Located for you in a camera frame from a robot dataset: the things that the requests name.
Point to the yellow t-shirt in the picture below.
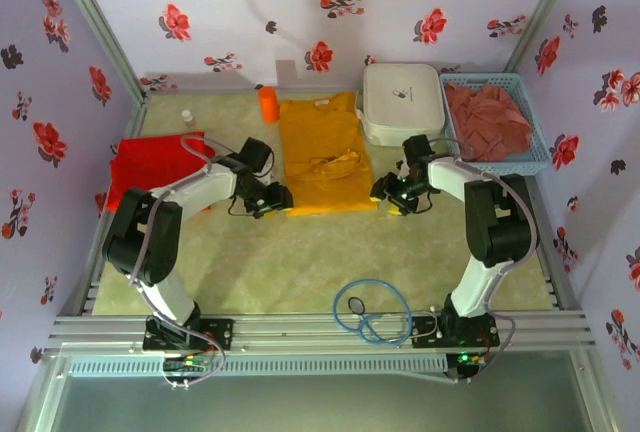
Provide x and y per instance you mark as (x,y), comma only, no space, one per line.
(320,142)

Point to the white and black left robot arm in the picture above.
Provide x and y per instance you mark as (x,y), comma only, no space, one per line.
(200,189)

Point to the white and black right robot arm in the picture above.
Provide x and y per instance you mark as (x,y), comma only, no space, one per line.
(450,177)

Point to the white zip case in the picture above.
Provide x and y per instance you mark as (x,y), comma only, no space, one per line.
(400,102)

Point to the orange cylinder bottle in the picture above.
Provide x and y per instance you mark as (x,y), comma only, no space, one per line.
(269,104)

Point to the small white bottle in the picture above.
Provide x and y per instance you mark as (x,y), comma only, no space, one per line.
(187,118)

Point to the dusty pink crumpled t-shirt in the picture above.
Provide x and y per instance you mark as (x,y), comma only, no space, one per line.
(485,122)

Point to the blue stethoscope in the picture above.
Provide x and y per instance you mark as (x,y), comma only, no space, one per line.
(402,302)

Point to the red folded t-shirt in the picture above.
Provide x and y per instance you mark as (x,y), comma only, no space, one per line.
(145,162)

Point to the light blue plastic basket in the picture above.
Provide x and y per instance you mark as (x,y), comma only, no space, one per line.
(535,127)

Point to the green circuit board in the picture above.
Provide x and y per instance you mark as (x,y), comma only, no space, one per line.
(185,364)

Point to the aluminium frame rail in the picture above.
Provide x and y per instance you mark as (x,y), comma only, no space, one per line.
(300,334)

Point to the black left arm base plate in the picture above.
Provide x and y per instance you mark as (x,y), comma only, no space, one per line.
(220,334)

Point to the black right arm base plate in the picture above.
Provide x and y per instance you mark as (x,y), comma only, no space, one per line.
(425,337)

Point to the aluminium corner post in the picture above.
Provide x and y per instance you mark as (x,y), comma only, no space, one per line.
(542,7)
(95,22)

